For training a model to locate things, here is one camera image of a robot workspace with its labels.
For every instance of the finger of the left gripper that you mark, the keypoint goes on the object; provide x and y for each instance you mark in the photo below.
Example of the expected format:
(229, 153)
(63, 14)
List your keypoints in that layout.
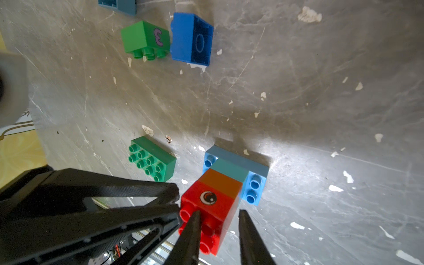
(45, 192)
(50, 239)

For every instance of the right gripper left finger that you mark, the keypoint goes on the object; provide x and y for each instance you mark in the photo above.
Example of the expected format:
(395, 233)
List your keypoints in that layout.
(186, 249)

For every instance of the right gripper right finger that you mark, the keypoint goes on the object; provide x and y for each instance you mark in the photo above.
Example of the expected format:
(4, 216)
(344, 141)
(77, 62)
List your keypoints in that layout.
(253, 251)

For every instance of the red 2x2 brick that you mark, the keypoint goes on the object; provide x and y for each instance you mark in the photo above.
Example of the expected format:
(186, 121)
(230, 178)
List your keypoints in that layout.
(217, 211)

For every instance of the light blue 2x4 brick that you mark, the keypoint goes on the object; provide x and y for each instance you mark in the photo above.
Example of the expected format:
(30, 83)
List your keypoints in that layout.
(251, 174)

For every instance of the orange 2x2 brick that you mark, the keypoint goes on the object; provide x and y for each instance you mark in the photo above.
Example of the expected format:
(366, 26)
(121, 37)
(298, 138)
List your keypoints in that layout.
(222, 183)

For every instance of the teal 2x2 brick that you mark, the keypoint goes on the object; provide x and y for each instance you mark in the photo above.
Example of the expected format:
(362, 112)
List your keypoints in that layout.
(231, 170)

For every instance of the green 2x4 brick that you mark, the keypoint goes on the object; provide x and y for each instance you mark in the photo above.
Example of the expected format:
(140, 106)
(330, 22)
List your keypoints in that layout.
(152, 159)

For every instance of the green 2x2 brick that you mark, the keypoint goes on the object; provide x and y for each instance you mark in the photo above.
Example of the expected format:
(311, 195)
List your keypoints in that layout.
(144, 39)

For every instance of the light blue 2x2 brick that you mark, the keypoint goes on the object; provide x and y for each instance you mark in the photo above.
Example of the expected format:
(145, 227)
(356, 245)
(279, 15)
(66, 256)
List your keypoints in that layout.
(128, 7)

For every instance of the dark blue 2x2 brick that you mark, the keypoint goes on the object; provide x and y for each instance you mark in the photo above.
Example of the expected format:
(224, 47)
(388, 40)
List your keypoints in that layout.
(192, 39)

